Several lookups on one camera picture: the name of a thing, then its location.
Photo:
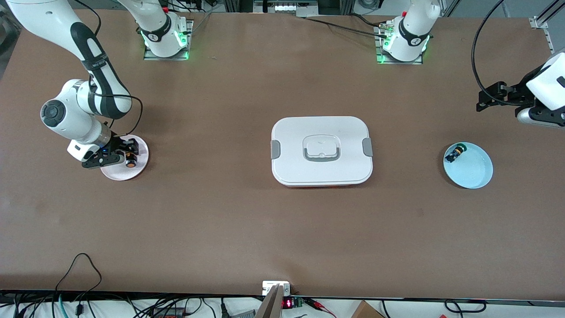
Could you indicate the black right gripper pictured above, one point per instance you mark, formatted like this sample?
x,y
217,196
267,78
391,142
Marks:
x,y
116,144

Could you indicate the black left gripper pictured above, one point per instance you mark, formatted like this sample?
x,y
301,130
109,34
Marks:
x,y
519,94

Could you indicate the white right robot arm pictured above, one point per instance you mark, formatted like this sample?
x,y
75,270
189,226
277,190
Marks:
x,y
66,119

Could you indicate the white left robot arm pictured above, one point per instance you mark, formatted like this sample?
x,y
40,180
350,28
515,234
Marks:
x,y
412,35

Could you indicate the pink round plate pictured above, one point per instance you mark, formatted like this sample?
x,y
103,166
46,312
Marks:
x,y
132,174

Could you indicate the black toy car green accent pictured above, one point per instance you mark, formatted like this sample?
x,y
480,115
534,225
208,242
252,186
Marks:
x,y
454,153

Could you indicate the light blue round plate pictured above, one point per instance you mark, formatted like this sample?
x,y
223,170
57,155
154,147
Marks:
x,y
472,170

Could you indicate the white lidded lunch box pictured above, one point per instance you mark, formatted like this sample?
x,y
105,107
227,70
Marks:
x,y
344,132

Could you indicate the small white box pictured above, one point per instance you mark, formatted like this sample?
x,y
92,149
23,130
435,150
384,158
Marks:
x,y
269,287

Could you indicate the aluminium bar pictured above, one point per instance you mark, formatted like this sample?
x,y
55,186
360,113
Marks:
x,y
270,307

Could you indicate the white power strip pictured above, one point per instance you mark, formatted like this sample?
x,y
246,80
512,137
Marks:
x,y
287,7

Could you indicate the red digit display board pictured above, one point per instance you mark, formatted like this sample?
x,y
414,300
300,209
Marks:
x,y
288,304

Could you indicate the red clip leads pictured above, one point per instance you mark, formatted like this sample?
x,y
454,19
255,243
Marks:
x,y
315,304

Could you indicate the brown cardboard box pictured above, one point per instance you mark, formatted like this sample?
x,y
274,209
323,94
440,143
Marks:
x,y
366,311

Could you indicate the aluminium table edge rail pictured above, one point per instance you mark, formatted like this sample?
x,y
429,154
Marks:
x,y
549,39

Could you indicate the aluminium frame profile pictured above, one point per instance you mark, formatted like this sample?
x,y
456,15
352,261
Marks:
x,y
536,22

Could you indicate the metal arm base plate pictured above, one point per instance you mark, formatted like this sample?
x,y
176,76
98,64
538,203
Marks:
x,y
378,61
148,56

